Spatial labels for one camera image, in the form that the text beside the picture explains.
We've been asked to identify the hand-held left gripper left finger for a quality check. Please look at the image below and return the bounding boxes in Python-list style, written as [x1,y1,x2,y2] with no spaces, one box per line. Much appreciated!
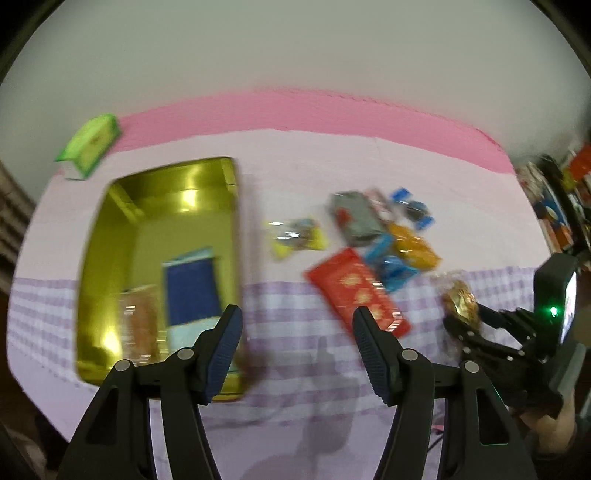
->
[58,305,243,480]

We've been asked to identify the blue and white cookie packet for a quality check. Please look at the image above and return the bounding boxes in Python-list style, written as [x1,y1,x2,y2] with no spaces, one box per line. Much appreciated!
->
[365,233,421,292]

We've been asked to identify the beige ribbed pipes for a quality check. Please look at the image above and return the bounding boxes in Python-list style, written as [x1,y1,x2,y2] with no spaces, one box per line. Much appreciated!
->
[0,161,38,278]

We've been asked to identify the pink foam mat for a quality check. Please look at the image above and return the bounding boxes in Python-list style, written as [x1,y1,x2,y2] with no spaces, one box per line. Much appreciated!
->
[115,90,515,174]

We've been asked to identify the pile of colourful boxes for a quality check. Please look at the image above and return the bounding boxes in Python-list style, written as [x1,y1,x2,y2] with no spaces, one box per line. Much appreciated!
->
[515,143,591,259]

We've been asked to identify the gold foil snack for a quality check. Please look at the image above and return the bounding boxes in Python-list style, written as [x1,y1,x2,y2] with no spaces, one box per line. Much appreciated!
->
[438,272,481,330]

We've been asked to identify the gold metal tin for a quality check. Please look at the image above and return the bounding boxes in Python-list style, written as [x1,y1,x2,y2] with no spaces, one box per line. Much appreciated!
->
[75,157,247,401]

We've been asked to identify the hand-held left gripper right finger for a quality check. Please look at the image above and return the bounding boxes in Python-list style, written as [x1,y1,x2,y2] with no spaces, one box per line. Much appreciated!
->
[353,306,539,480]

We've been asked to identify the orange snack packet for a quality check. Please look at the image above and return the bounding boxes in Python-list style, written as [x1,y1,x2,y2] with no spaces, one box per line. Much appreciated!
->
[388,224,441,273]

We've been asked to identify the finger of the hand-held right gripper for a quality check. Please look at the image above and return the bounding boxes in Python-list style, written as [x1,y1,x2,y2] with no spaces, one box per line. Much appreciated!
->
[444,316,522,370]
[475,302,536,337]

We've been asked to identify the clear packet of orange crackers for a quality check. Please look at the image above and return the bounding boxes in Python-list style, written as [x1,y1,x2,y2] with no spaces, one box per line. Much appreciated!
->
[117,285,163,365]

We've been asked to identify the green tissue pack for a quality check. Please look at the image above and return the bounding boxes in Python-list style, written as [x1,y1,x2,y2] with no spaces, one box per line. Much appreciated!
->
[54,113,122,180]

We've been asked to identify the dark blue snack packet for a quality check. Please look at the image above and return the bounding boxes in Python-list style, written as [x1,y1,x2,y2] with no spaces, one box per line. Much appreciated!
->
[161,248,223,352]

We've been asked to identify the blue packet with dark cookie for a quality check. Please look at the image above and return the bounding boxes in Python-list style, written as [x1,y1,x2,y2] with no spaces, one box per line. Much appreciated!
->
[390,187,435,230]

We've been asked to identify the grey snack box red label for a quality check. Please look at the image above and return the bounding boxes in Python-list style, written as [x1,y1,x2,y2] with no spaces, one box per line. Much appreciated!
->
[330,187,393,247]

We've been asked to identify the pink and lilac checked tablecloth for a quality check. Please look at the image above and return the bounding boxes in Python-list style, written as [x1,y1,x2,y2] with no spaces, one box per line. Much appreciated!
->
[7,127,555,480]

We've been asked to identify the yellow snack packet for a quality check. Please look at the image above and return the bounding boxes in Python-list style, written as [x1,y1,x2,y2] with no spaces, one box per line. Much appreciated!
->
[263,217,329,262]

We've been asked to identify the person's right forearm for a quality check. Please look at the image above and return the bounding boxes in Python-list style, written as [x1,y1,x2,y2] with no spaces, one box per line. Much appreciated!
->
[522,388,579,457]

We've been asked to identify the red snack packet gold print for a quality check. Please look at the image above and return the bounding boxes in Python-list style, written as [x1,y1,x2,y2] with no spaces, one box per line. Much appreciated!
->
[305,248,411,335]

